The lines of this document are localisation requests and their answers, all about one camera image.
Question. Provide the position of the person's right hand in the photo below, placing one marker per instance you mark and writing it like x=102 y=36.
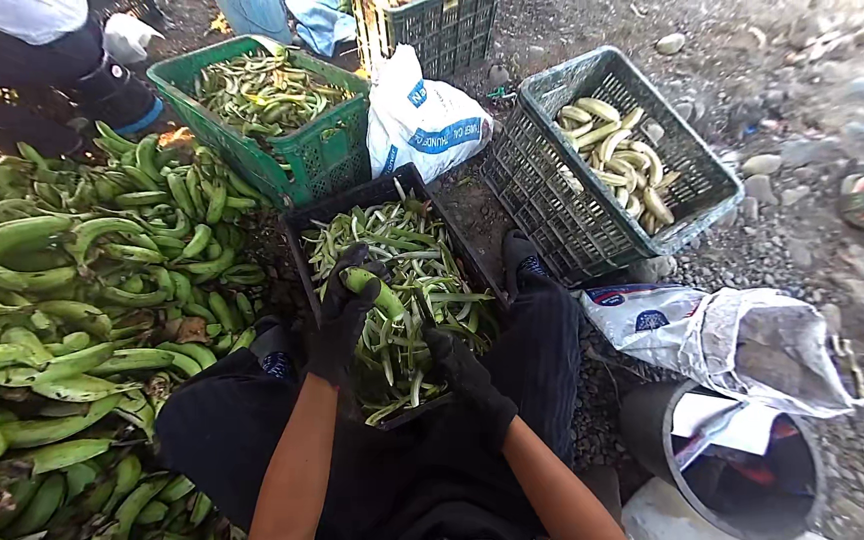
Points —
x=471 y=382

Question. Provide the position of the dark knife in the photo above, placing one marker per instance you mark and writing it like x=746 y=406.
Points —
x=424 y=309

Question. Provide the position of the person's left forearm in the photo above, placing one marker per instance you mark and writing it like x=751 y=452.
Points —
x=298 y=457

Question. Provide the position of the white sack, red-blue print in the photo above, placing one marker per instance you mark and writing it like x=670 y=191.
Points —
x=672 y=330

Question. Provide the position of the person's left thumb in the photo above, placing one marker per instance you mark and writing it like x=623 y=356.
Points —
x=363 y=298

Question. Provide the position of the dark green plastic crate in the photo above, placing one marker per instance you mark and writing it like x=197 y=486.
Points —
x=552 y=195
x=439 y=37

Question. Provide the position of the heap of unpeeled green plantains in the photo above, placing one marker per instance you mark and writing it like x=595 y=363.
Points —
x=87 y=300

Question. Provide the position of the pile of plantain peels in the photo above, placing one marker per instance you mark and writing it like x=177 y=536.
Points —
x=402 y=259
x=267 y=94

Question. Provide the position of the person's left hand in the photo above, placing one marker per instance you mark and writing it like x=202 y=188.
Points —
x=334 y=337

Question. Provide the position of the light blue cloth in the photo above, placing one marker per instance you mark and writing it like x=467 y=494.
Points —
x=321 y=24

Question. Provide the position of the white paper sheet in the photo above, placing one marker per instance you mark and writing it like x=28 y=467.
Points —
x=724 y=425

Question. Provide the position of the bright green plastic crate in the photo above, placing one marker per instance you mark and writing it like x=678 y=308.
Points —
x=310 y=163

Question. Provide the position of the person's right forearm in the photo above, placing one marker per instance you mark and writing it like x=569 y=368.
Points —
x=556 y=480

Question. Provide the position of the single green plantain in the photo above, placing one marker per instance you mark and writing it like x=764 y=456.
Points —
x=376 y=295

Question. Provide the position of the person's right fingers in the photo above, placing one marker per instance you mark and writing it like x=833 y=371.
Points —
x=441 y=349

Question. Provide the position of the black plastic crate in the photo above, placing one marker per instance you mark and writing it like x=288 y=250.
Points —
x=472 y=262

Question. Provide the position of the pile of peeled plantains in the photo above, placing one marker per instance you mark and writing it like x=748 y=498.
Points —
x=619 y=154

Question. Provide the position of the person's left fingers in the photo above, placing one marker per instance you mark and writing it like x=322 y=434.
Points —
x=343 y=270

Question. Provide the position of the white sack with blue print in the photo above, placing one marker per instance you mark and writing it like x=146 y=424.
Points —
x=421 y=124

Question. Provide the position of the white cloth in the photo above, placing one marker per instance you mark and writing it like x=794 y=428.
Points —
x=128 y=37

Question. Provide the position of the dark grey bucket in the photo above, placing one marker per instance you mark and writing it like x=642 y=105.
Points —
x=646 y=431

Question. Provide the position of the person's body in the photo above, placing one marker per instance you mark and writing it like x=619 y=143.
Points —
x=417 y=495

